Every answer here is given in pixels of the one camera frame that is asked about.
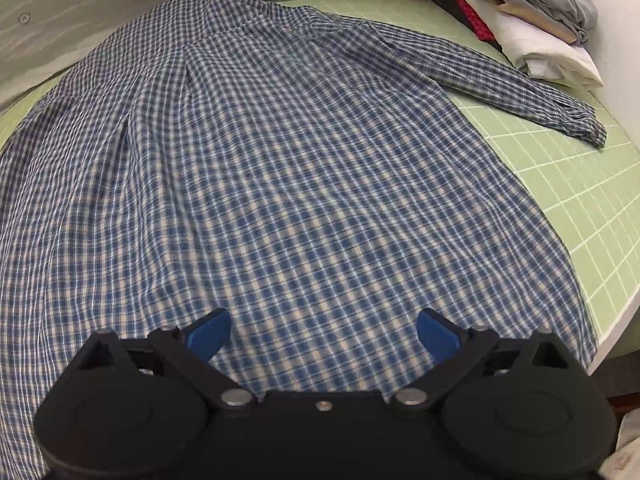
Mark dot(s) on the green grid cutting mat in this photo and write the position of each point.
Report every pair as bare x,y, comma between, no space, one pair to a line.
565,170

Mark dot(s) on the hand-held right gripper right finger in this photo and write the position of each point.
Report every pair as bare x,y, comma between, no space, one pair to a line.
437,334

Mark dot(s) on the blue checked shirt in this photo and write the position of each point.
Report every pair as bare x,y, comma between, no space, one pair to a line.
240,180

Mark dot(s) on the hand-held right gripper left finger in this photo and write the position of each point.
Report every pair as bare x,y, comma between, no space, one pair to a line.
207,334

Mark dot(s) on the red patterned cloth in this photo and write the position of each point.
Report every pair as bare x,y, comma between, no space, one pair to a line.
467,12

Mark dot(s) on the white folded cloth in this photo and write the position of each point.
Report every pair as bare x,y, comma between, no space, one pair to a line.
540,45

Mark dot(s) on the beige folded cloth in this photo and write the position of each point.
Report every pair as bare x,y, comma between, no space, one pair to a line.
537,20

